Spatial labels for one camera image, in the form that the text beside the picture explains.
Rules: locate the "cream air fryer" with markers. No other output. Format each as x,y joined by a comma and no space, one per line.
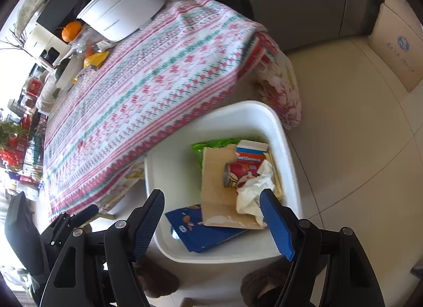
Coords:
46,42

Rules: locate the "brown fuzzy slipper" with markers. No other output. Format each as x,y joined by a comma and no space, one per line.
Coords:
158,279
264,280

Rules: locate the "red label glass jar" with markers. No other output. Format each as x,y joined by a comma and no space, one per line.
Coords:
34,88

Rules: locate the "white plastic bin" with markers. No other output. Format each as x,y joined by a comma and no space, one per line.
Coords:
165,174

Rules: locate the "green leafy plant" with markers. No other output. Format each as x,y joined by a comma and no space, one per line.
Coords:
13,133

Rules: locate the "red plastic bags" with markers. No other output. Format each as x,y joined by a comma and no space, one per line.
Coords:
13,155

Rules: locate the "green snack packet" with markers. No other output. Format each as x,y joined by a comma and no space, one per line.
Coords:
211,146

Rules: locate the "white electric cooking pot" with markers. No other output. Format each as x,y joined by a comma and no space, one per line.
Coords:
125,6

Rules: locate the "cardboard sheet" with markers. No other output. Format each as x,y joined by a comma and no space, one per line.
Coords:
214,188

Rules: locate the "large orange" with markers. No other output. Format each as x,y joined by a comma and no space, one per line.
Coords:
72,31

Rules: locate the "cherry print beige cloth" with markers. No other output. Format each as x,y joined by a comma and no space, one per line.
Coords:
44,95

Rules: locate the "blue cardboard box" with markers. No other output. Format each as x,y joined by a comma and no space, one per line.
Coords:
198,234

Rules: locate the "small orange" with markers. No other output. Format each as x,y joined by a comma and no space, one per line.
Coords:
89,51

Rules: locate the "brown cardboard box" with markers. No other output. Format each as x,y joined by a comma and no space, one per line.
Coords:
396,46

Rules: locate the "red green patterned tablecloth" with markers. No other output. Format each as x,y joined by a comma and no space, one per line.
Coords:
132,95

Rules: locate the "clear glass jar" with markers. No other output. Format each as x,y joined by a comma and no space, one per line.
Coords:
82,44

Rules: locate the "pink floral table cover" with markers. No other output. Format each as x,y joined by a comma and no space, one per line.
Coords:
284,95

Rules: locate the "black and white microwave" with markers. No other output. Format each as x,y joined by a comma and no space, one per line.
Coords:
59,6

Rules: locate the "red drink can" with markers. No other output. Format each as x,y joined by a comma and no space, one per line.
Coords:
239,171

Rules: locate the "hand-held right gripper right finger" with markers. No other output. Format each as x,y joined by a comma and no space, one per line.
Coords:
277,224

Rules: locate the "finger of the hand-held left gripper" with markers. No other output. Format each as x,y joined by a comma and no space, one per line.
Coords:
77,217

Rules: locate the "yellow flat snack packet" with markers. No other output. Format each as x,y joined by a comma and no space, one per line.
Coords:
95,59

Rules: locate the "dark green pumpkin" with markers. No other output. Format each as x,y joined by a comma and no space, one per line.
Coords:
62,67

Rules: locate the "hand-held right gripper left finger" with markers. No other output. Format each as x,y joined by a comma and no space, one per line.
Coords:
148,221

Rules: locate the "small white red carton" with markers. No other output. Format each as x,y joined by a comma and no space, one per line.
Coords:
251,150

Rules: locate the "white tissue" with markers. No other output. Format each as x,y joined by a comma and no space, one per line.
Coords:
251,194

